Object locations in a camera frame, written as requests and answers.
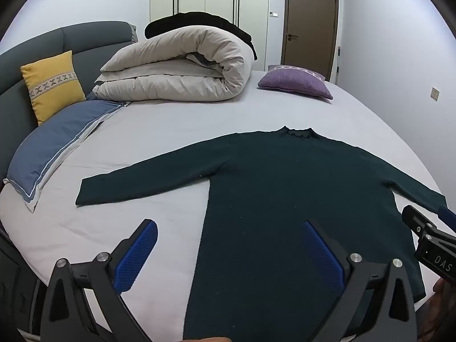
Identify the person's right hand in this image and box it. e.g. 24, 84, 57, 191
432, 277, 456, 332

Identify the yellow pillow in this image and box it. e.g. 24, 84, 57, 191
20, 50, 87, 126

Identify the black cloth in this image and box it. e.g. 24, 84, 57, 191
144, 12, 258, 61

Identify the brown door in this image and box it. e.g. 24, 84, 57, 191
281, 0, 339, 83

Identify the grey upholstered headboard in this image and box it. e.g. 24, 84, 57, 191
0, 21, 139, 123

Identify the blue pillow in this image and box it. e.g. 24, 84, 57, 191
3, 100, 127, 213

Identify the dark green sweater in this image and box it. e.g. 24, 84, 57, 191
75, 126, 447, 342

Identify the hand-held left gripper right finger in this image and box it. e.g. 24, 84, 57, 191
301, 220, 418, 342

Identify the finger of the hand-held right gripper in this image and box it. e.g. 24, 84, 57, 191
437, 206, 456, 229
402, 205, 437, 237

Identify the purple pillow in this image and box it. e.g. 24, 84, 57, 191
257, 65, 334, 100

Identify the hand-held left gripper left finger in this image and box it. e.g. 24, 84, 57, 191
40, 218, 158, 342

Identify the rolled beige duvet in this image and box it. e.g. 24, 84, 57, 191
93, 25, 253, 103

